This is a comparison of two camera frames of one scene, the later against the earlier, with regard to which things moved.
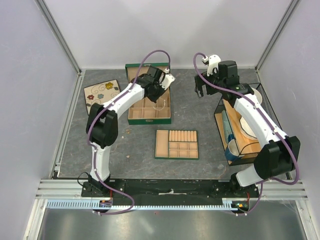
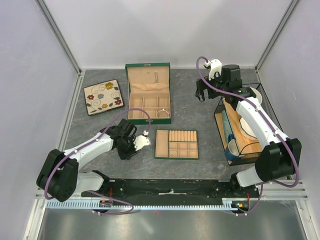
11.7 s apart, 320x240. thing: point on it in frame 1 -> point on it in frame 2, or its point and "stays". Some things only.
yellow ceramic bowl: [257, 95] stays
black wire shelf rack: [240, 144] stays
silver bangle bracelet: [164, 104] -> [161, 110]
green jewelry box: [146, 112] stays
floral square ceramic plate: [100, 93] stays
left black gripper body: [157, 92] -> [127, 148]
